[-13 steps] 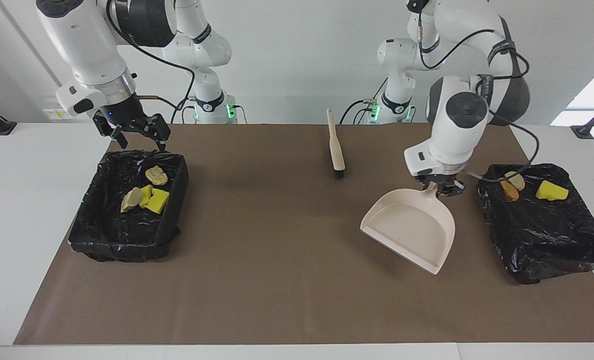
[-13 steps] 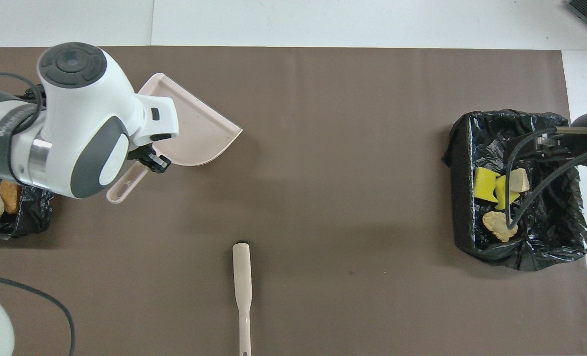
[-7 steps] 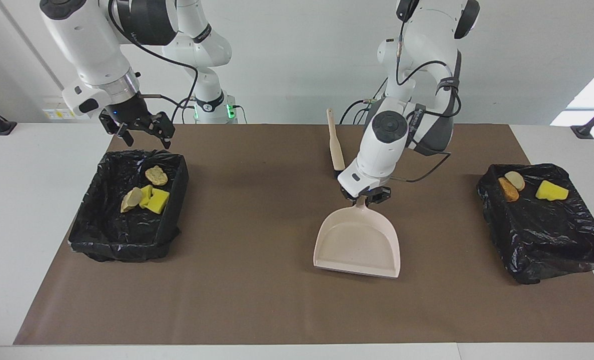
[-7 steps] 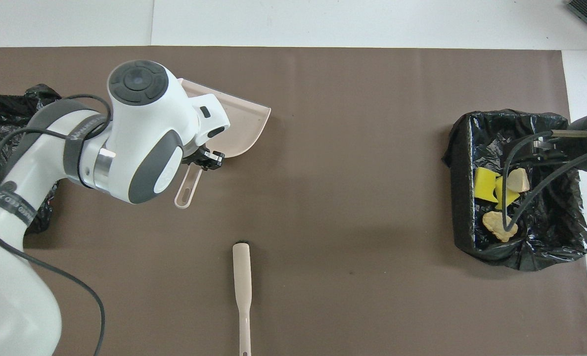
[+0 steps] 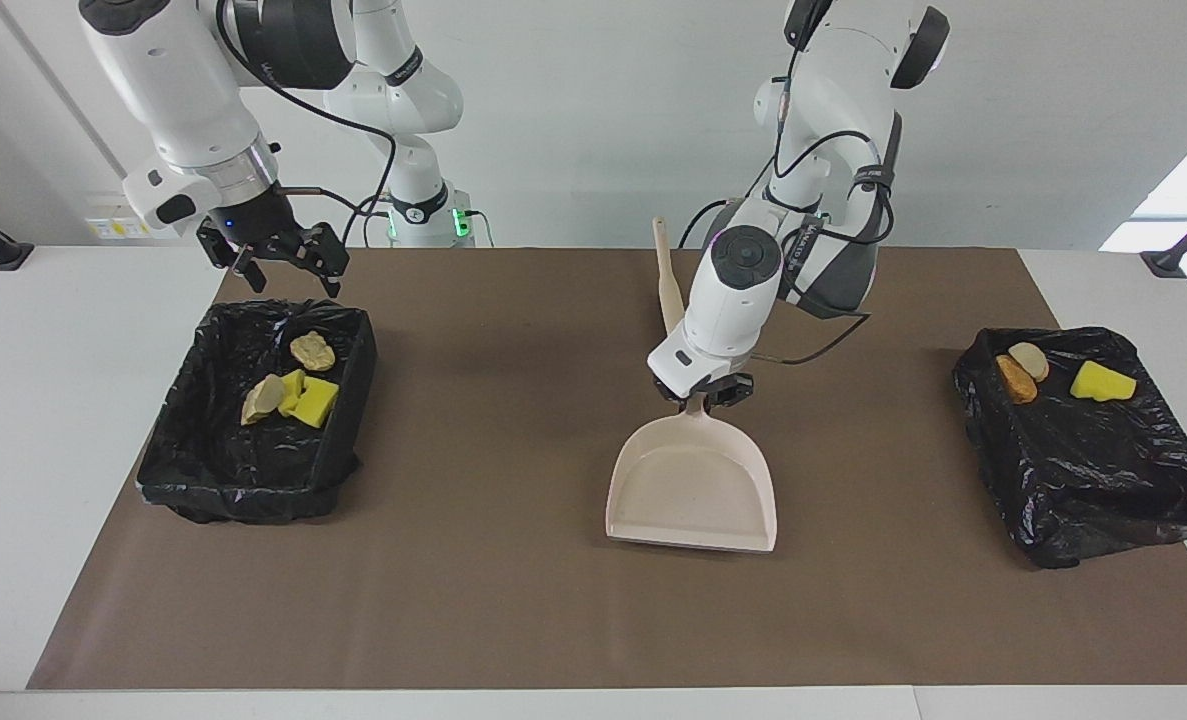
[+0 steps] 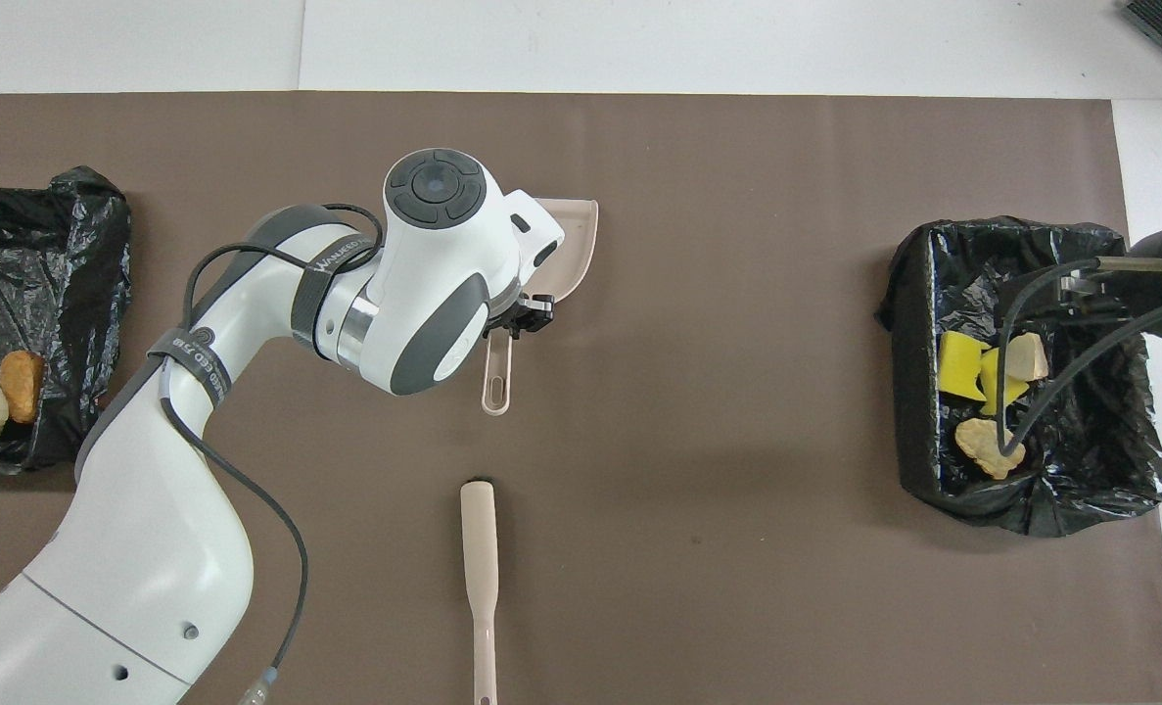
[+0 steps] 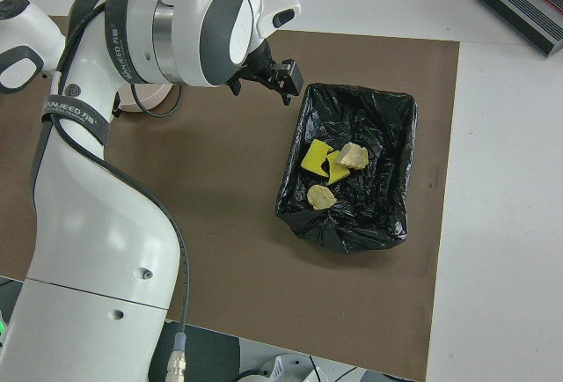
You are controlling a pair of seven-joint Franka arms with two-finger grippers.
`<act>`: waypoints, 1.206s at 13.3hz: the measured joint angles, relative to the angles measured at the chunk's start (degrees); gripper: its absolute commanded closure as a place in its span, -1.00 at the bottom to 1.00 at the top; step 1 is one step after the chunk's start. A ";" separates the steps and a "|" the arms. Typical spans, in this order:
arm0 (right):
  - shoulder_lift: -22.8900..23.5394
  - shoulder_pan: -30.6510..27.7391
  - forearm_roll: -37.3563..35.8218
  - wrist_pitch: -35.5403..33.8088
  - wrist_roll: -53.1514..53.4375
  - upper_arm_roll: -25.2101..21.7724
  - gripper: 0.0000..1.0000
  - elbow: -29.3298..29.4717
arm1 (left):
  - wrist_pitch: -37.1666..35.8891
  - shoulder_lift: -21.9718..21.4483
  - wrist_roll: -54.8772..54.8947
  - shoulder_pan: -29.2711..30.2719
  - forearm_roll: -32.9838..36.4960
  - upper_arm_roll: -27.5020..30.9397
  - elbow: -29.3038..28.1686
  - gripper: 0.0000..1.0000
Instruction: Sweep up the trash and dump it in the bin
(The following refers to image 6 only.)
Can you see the beige hand brush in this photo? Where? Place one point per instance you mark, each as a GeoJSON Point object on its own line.
{"type": "Point", "coordinates": [480, 548]}

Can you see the green yellow sponge piece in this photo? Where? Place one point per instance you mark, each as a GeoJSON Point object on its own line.
{"type": "Point", "coordinates": [994, 384]}

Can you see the brown paper mat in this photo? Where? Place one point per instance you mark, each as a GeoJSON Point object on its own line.
{"type": "Point", "coordinates": [737, 147]}

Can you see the pale lumpy bread piece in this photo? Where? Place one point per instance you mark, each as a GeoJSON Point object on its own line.
{"type": "Point", "coordinates": [982, 446]}

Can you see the pink plastic dustpan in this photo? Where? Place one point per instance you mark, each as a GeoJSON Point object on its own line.
{"type": "Point", "coordinates": [576, 245]}

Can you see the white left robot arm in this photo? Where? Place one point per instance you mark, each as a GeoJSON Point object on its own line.
{"type": "Point", "coordinates": [150, 548]}

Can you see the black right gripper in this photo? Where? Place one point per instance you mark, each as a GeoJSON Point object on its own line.
{"type": "Point", "coordinates": [1158, 294]}

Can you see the orange striped bread piece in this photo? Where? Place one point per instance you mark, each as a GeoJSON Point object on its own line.
{"type": "Point", "coordinates": [1028, 357]}

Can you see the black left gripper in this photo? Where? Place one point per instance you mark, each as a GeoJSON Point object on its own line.
{"type": "Point", "coordinates": [507, 318]}

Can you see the black bag lined bin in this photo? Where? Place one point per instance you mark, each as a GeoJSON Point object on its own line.
{"type": "Point", "coordinates": [42, 255]}
{"type": "Point", "coordinates": [1099, 450]}

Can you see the small yellow sponge piece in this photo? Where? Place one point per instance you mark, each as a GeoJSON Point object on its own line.
{"type": "Point", "coordinates": [960, 364]}

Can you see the brown fried bun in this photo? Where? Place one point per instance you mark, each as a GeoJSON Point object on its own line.
{"type": "Point", "coordinates": [22, 384]}

